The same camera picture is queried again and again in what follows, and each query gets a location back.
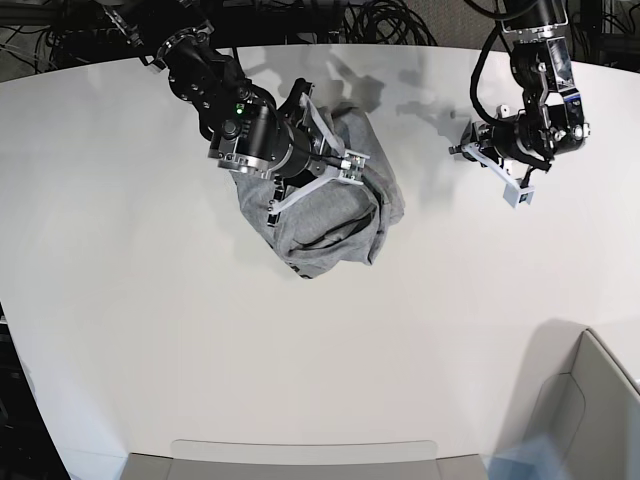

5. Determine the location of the black cable bundle background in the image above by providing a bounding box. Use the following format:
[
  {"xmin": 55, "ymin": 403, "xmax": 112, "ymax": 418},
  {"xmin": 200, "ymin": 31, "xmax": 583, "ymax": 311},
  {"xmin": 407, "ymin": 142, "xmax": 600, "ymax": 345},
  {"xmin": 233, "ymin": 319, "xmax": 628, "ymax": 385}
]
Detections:
[{"xmin": 269, "ymin": 1, "xmax": 438, "ymax": 46}]

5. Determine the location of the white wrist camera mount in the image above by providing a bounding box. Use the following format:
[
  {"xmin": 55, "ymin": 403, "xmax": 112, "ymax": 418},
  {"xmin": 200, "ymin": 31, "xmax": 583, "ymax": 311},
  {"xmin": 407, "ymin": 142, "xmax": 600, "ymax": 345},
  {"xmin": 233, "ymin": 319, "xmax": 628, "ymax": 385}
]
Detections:
[
  {"xmin": 266, "ymin": 78, "xmax": 369, "ymax": 228},
  {"xmin": 448, "ymin": 142, "xmax": 535, "ymax": 209}
]

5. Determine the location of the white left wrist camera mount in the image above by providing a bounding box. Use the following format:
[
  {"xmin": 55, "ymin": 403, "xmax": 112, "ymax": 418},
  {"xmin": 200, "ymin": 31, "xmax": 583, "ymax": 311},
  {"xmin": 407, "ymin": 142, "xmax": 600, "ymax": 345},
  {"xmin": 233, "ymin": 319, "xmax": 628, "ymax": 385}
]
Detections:
[{"xmin": 448, "ymin": 142, "xmax": 535, "ymax": 209}]

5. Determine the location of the grey T-shirt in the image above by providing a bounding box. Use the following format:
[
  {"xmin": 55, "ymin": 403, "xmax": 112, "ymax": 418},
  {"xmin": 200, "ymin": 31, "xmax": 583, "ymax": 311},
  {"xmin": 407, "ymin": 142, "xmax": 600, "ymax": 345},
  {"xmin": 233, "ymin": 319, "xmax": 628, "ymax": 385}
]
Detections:
[{"xmin": 231, "ymin": 102, "xmax": 404, "ymax": 279}]

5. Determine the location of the grey chair bottom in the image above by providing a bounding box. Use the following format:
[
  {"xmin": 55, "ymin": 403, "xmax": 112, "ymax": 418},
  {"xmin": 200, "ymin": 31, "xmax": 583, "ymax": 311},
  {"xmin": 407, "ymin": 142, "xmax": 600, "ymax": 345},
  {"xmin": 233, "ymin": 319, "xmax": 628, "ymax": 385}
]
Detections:
[{"xmin": 121, "ymin": 439, "xmax": 488, "ymax": 479}]

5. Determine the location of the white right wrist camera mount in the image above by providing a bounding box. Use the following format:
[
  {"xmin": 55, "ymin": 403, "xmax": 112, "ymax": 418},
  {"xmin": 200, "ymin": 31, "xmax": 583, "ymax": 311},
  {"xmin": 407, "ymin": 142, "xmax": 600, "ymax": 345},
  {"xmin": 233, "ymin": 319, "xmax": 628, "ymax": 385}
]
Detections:
[{"xmin": 266, "ymin": 78, "xmax": 369, "ymax": 228}]

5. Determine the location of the grey chair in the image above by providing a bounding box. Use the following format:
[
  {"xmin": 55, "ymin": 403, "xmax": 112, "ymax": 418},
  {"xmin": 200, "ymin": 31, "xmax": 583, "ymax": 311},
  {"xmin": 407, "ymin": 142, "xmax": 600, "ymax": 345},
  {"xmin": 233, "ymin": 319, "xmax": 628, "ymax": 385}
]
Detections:
[
  {"xmin": 121, "ymin": 439, "xmax": 488, "ymax": 479},
  {"xmin": 521, "ymin": 330, "xmax": 639, "ymax": 479}
]

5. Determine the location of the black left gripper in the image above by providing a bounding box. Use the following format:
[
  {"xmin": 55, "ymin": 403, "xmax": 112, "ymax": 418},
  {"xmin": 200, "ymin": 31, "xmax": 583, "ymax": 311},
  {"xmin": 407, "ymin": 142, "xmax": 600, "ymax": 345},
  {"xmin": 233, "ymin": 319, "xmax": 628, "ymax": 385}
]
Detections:
[{"xmin": 472, "ymin": 121, "xmax": 550, "ymax": 172}]

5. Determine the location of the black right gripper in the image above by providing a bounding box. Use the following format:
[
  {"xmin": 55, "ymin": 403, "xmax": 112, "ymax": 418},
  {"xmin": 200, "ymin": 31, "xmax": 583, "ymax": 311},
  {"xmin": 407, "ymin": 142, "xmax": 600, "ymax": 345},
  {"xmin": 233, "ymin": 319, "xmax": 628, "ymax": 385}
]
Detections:
[{"xmin": 269, "ymin": 112, "xmax": 340, "ymax": 188}]

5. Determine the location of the grey chair right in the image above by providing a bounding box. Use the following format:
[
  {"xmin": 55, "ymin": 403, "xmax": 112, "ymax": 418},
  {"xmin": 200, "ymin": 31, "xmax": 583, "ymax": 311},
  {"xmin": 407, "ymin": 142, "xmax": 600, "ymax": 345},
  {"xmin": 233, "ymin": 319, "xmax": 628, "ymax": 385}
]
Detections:
[{"xmin": 521, "ymin": 330, "xmax": 639, "ymax": 479}]

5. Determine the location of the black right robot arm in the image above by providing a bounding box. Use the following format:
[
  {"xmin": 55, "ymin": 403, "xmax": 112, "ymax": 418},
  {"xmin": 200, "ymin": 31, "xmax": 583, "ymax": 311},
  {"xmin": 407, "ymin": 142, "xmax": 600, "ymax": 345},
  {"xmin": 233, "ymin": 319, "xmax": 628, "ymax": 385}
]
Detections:
[{"xmin": 101, "ymin": 1, "xmax": 342, "ymax": 180}]

